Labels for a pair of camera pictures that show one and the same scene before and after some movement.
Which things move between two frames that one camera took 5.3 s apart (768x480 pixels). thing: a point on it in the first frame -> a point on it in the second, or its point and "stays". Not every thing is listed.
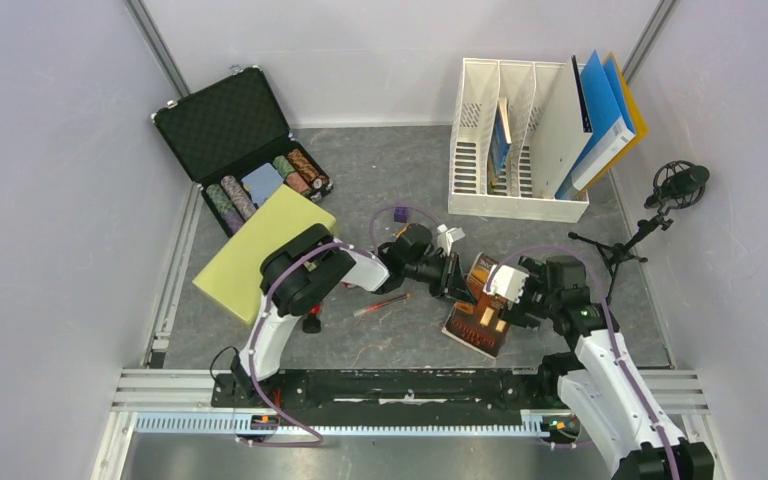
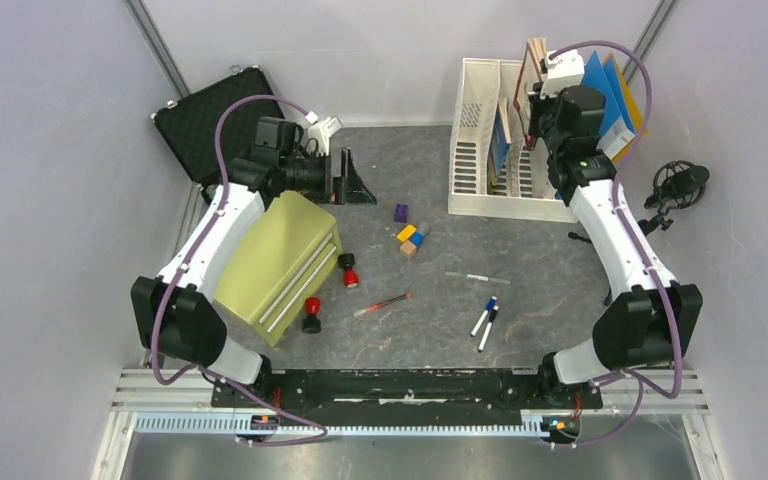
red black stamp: [312, 323] stays
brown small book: [482, 325] -> [535, 53]
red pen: [378, 304] stays
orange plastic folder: [634, 114] stays
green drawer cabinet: [233, 277] stays
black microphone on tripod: [679, 183] stays
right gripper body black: [536, 299] -> [543, 120]
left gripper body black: [434, 272] -> [314, 177]
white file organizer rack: [535, 94] stays
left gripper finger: [457, 284] -> [354, 188]
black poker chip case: [232, 138] stays
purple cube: [401, 214] stays
